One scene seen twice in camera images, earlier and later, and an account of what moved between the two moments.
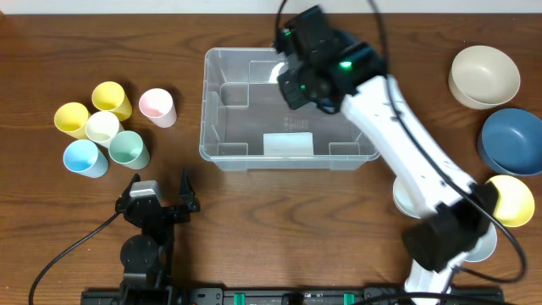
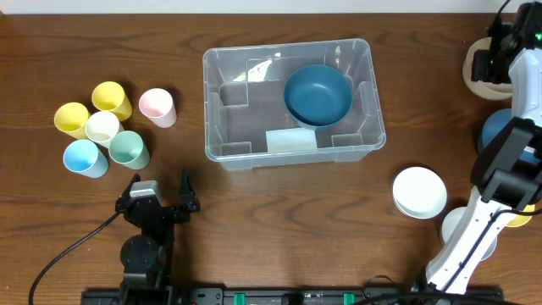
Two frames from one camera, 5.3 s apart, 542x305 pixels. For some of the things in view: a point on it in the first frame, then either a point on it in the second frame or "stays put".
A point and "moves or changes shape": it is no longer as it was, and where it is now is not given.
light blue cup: (84, 158) stays put
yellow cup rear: (109, 97) stays put
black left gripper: (180, 216) stays put
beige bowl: (483, 76) moves or changes shape
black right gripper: (298, 98) → (480, 66)
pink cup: (157, 105) stays put
